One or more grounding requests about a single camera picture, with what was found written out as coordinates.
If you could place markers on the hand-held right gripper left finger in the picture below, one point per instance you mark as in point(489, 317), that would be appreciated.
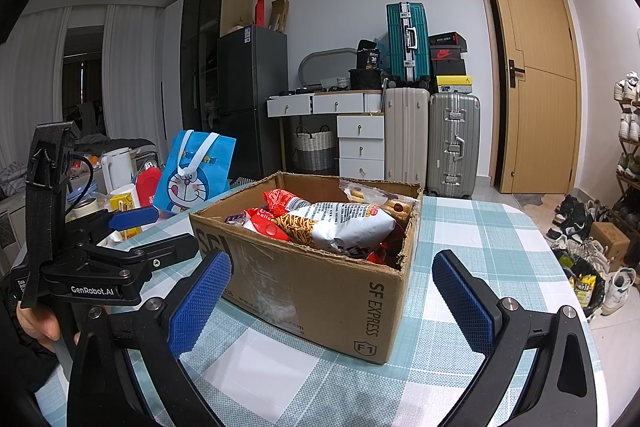
point(200, 302)

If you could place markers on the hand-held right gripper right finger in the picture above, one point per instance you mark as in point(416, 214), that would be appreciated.
point(465, 302)

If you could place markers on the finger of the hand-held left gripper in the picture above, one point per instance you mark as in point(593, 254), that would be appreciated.
point(132, 218)
point(160, 249)

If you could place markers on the purple green cartoon snack packet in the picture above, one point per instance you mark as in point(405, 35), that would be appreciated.
point(235, 219)

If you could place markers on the red triangular snack packet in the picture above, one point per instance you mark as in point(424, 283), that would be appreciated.
point(387, 249)

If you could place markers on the red white snack packet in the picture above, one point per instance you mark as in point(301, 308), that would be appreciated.
point(265, 224)

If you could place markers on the red black noodle packet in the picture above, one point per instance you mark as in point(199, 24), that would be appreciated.
point(282, 202)

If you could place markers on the beige biscuit packet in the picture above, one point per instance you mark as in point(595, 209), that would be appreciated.
point(380, 202)

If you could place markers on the large white red snack bag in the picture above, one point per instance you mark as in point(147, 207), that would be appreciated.
point(340, 222)

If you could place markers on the person's left forearm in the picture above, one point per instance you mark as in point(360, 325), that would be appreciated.
point(20, 367)

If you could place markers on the person's left hand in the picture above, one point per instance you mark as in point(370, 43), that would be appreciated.
point(37, 327)

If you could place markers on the red container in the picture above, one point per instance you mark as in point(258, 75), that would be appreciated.
point(149, 187)

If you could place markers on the tape roll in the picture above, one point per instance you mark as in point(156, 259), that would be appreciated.
point(85, 207)

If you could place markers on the white kettle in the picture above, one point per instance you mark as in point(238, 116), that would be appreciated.
point(119, 167)

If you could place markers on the blue cartoon tote bag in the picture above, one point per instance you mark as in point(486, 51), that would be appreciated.
point(192, 177)

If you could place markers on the black trash bag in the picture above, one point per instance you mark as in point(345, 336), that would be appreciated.
point(580, 269)

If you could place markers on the yellow packet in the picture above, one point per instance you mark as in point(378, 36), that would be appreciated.
point(585, 289)

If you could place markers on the patterned door mat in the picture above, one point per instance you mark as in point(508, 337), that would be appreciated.
point(534, 200)

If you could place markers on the pile of dark shoes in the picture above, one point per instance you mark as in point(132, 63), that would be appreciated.
point(575, 222)

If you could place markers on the white curtain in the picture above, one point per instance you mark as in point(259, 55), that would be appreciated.
point(132, 72)

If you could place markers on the white sneaker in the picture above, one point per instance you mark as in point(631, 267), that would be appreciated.
point(620, 292)

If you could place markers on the silver suitcase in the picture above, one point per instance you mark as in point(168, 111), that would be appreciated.
point(452, 147)

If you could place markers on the small brown cardboard box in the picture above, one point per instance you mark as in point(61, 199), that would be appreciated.
point(610, 239)

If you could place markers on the grey refrigerator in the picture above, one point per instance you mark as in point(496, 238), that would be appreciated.
point(250, 97)

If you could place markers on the beige suitcase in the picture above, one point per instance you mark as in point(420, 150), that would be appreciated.
point(406, 142)

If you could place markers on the tall dark cabinet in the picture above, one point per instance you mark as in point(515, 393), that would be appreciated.
point(200, 52)

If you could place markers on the woven laundry basket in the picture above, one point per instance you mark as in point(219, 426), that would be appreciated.
point(313, 152)

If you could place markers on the white drawer cabinet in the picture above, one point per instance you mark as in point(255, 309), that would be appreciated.
point(360, 147)

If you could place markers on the metal shoe rack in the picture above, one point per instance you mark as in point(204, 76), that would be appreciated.
point(625, 177)

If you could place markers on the yellow black shoe box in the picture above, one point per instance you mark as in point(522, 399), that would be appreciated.
point(454, 84)

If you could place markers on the wooden door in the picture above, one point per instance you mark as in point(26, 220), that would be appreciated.
point(540, 82)

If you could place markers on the arched mirror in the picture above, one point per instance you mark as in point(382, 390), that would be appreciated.
point(312, 64)

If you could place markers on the wooden cabinet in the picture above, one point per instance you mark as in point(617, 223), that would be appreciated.
point(237, 2)

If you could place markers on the red black shoe box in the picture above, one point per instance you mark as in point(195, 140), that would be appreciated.
point(447, 62)

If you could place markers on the red paper bag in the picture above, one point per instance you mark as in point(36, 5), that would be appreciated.
point(260, 13)

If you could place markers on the small white basket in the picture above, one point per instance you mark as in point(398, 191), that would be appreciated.
point(343, 82)

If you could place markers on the flat cardboard piece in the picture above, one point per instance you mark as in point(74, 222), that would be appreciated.
point(279, 14)

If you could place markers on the group of shelved sneakers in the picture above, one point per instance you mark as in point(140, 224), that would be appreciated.
point(627, 107)

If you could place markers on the teal suitcase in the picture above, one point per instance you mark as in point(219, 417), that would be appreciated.
point(407, 47)

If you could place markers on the black labelled box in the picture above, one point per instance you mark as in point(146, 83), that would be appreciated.
point(370, 54)

